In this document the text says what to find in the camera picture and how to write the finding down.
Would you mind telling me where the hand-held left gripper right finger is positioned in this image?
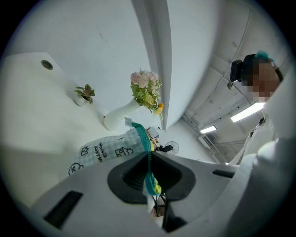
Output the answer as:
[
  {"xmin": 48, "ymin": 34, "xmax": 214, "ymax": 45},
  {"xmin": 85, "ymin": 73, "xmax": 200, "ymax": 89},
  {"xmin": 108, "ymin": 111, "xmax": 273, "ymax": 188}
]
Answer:
[{"xmin": 150, "ymin": 150, "xmax": 241, "ymax": 234}]

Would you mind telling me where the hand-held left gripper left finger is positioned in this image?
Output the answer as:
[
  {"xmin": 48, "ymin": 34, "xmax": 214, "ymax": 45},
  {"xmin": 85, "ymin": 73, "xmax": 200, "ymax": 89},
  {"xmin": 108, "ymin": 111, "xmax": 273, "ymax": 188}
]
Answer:
[{"xmin": 30, "ymin": 151, "xmax": 151, "ymax": 237}]

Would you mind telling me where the checked pencil pouch teal zipper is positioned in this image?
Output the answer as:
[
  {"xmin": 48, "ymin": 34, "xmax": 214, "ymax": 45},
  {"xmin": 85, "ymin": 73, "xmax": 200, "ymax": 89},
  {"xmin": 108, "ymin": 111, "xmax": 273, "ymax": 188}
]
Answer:
[{"xmin": 68, "ymin": 117, "xmax": 167, "ymax": 197}]

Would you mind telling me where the black standing fan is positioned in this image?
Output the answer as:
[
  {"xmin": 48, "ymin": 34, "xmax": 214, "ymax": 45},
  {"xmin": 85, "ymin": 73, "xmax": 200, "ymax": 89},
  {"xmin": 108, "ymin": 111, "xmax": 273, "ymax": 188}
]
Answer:
[{"xmin": 158, "ymin": 140, "xmax": 180, "ymax": 156}]

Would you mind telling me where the short ceiling light panel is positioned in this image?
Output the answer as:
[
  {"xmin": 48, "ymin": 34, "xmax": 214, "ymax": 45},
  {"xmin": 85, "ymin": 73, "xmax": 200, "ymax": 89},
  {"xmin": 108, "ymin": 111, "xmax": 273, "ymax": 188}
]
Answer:
[{"xmin": 200, "ymin": 125, "xmax": 217, "ymax": 134}]

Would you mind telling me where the cluttered wooden shelf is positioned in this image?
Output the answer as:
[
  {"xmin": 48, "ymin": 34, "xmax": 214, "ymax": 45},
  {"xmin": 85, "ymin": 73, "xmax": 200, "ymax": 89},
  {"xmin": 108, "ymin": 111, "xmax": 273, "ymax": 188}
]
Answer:
[{"xmin": 145, "ymin": 126, "xmax": 161, "ymax": 149}]

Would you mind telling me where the person's white clothing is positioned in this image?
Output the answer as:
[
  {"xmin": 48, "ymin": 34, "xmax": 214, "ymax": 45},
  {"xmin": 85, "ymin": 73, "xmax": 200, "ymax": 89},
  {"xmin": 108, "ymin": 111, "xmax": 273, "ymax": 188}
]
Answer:
[{"xmin": 228, "ymin": 69, "xmax": 296, "ymax": 237}]

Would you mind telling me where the long ceiling light panel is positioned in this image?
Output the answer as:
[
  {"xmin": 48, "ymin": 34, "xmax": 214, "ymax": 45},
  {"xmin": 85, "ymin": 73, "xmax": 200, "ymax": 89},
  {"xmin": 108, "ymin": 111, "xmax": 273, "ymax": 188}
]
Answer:
[{"xmin": 230, "ymin": 102, "xmax": 265, "ymax": 123}]

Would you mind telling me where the white ribbed vase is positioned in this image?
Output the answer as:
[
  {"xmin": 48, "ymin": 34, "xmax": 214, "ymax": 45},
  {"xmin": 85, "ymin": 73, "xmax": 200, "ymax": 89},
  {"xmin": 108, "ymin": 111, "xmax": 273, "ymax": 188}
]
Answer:
[{"xmin": 103, "ymin": 98, "xmax": 141, "ymax": 132}]

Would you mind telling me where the small potted plant white pot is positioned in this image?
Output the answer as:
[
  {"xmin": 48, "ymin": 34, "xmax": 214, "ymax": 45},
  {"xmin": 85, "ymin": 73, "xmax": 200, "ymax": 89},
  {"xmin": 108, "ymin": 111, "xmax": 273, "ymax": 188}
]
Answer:
[{"xmin": 73, "ymin": 84, "xmax": 96, "ymax": 107}]

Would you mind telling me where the pink and green flower bouquet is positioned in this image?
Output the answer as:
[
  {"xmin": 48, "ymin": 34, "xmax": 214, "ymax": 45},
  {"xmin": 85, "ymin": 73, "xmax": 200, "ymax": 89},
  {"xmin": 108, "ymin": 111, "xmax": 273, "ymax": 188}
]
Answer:
[{"xmin": 129, "ymin": 68, "xmax": 165, "ymax": 120}]

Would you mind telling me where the person's head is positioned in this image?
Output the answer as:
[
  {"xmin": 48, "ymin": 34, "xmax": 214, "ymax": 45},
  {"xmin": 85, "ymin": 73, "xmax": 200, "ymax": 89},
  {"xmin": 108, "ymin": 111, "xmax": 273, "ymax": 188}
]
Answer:
[{"xmin": 241, "ymin": 56, "xmax": 284, "ymax": 104}]

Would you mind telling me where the round metal desk grommet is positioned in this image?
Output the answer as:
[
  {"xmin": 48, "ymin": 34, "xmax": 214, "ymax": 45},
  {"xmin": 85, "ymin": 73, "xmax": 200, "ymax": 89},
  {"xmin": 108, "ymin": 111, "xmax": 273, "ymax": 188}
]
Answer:
[{"xmin": 41, "ymin": 59, "xmax": 54, "ymax": 71}]

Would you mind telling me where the teal hair clip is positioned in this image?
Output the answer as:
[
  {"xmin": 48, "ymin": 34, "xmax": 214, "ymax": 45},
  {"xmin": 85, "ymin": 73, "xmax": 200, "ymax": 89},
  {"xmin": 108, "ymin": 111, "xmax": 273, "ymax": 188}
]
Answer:
[{"xmin": 254, "ymin": 49, "xmax": 276, "ymax": 63}]

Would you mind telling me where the black head-mounted camera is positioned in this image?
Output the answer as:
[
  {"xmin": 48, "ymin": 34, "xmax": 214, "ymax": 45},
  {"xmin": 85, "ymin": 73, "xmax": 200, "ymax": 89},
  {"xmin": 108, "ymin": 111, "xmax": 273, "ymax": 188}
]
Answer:
[{"xmin": 229, "ymin": 54, "xmax": 257, "ymax": 87}]

